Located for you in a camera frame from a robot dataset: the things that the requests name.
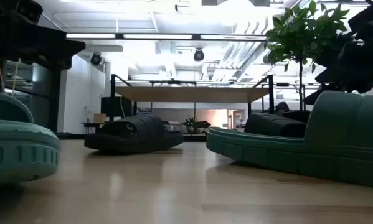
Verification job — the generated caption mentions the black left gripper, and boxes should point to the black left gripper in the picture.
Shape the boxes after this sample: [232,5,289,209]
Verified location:
[0,18,87,70]

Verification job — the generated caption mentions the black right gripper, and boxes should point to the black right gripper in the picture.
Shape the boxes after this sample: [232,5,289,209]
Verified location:
[303,0,373,106]

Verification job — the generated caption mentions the green slide sandal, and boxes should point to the green slide sandal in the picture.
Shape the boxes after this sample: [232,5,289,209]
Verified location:
[205,90,373,190]
[0,88,62,187]

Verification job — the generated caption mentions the black slide sandal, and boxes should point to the black slide sandal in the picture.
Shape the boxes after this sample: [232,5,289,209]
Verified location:
[244,112,308,138]
[83,113,185,155]

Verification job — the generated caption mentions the round black ceiling spotlight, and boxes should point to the round black ceiling spotlight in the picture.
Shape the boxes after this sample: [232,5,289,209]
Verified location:
[90,52,103,66]
[193,48,205,62]

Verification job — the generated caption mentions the green leafy plant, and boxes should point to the green leafy plant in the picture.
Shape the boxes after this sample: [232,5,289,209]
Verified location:
[264,0,351,113]

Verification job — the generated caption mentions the black plant pot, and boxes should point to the black plant pot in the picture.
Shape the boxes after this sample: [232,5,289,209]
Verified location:
[281,110,314,125]

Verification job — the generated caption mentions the person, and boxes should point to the person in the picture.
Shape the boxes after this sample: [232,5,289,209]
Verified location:
[274,101,291,114]

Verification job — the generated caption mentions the dark background table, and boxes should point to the dark background table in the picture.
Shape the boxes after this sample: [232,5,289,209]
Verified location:
[81,121,112,134]

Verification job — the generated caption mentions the black monitor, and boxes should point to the black monitor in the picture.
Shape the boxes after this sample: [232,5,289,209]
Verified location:
[100,96,133,118]

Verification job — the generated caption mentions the long ceiling light bar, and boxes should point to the long ceiling light bar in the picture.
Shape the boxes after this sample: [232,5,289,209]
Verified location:
[65,32,268,42]

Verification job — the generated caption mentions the background robot with green lights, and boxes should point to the background robot with green lights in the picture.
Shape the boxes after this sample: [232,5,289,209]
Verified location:
[182,116,212,134]

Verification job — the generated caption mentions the yellow cable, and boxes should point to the yellow cable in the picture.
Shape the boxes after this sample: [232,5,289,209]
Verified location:
[0,58,19,95]

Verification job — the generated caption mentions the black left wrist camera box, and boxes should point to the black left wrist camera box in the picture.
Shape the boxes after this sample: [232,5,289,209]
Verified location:
[14,0,44,25]

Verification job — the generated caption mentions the black metal rig frame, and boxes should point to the black metal rig frame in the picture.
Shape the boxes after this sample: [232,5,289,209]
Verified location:
[55,133,207,141]

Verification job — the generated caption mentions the wooden shelf with black frame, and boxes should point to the wooden shelf with black frame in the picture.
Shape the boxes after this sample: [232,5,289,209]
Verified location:
[110,73,275,125]

